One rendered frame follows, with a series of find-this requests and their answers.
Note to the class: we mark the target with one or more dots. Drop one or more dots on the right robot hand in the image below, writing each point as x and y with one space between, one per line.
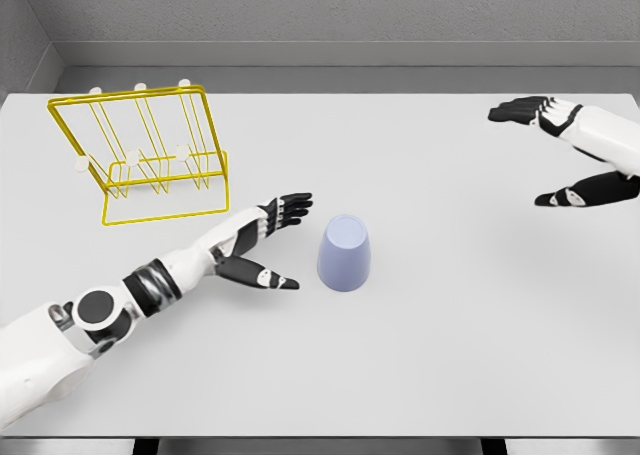
605 135

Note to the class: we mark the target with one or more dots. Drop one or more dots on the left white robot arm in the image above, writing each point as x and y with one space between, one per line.
45 355

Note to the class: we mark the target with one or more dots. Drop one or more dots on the lavender cup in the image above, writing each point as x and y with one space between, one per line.
344 260

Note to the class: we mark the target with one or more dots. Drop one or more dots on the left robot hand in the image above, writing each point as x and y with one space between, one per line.
235 237

